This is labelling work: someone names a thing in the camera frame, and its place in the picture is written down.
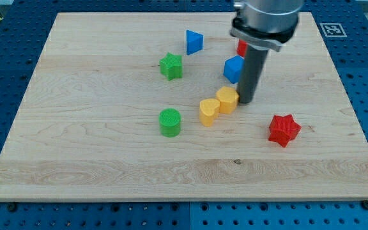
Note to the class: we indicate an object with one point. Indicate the green star block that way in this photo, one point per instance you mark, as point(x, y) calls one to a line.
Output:
point(171, 66)

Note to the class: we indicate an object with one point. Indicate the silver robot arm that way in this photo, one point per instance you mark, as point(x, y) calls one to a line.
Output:
point(263, 25)

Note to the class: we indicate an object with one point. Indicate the red star block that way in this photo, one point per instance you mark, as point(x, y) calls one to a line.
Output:
point(283, 129)

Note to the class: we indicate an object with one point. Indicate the wooden board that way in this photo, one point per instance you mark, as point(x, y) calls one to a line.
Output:
point(87, 128)

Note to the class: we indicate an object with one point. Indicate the green cylinder block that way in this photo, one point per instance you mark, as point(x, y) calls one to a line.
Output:
point(170, 122)

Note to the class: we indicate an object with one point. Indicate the yellow pentagon block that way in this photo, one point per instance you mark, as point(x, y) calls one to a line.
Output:
point(228, 98)

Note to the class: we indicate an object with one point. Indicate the white fiducial marker tag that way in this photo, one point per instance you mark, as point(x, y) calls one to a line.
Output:
point(333, 30)

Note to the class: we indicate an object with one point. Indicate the yellow heart block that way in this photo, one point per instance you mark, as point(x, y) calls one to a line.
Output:
point(208, 111)

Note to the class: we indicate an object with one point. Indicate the red circle block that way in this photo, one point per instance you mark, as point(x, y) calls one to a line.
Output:
point(241, 48)

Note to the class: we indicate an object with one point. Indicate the blue cube block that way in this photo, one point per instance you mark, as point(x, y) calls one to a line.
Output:
point(233, 68)

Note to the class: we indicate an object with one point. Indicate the blue triangle block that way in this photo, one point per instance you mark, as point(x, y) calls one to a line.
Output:
point(194, 42)

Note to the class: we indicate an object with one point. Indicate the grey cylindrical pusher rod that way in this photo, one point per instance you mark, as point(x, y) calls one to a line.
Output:
point(253, 64)

